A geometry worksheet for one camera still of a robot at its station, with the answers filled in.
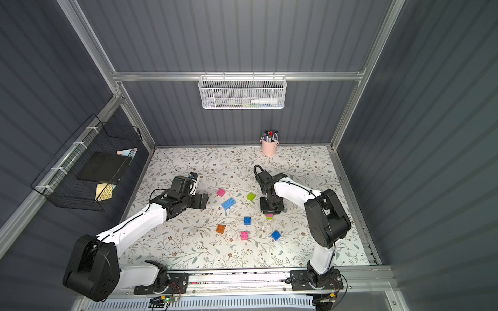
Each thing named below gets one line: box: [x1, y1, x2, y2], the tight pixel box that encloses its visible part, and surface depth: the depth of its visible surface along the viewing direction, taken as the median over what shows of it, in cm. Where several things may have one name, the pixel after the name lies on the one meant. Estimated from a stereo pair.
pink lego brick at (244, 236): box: [240, 231, 250, 241], surface depth 86 cm
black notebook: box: [76, 151, 128, 183], surface depth 75 cm
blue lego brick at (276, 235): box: [271, 230, 282, 242], surface depth 86 cm
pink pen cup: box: [260, 138, 280, 157], surface depth 116 cm
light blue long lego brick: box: [221, 197, 236, 211], surface depth 96 cm
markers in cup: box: [261, 129, 279, 143], surface depth 111 cm
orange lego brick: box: [215, 224, 226, 234], surface depth 88 cm
